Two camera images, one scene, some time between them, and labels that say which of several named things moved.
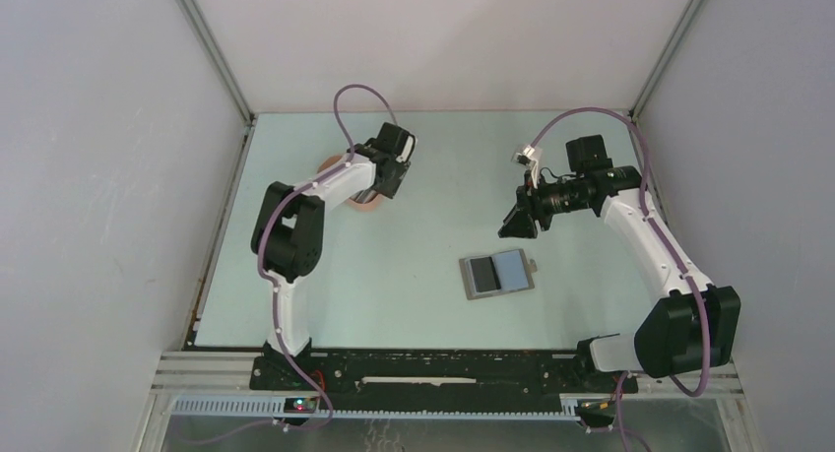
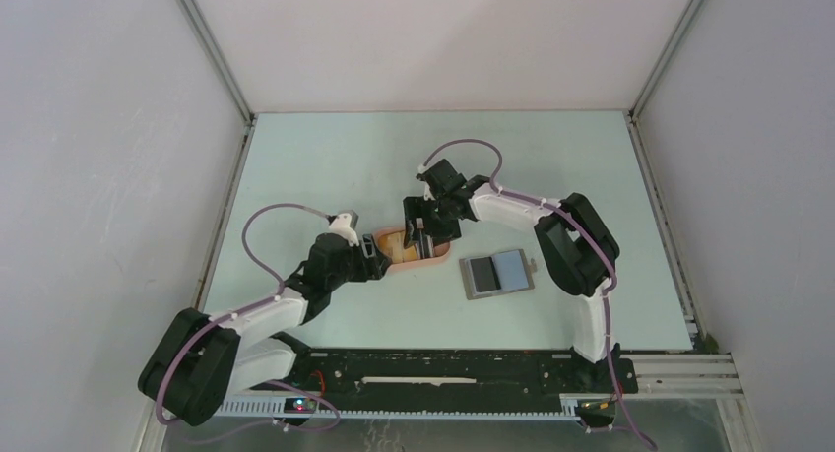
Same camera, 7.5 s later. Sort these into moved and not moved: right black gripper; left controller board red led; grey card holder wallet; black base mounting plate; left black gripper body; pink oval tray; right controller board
Moved: right black gripper; left black gripper body; pink oval tray
Not moved: right controller board; black base mounting plate; left controller board red led; grey card holder wallet
